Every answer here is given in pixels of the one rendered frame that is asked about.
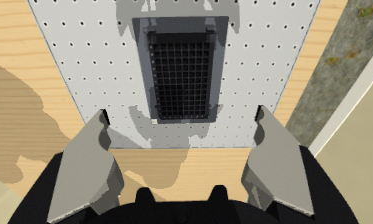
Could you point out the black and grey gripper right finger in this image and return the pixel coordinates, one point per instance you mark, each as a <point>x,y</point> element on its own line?
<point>285,180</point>

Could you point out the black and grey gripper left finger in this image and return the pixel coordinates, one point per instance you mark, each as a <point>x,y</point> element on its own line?
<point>78,184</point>

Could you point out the grey rectangular frame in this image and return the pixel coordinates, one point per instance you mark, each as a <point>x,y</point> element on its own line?
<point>186,24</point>

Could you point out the black well plate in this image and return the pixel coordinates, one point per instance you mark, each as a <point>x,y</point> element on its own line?
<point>178,61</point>

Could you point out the grey perforated base plate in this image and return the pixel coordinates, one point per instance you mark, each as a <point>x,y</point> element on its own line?
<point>93,46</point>

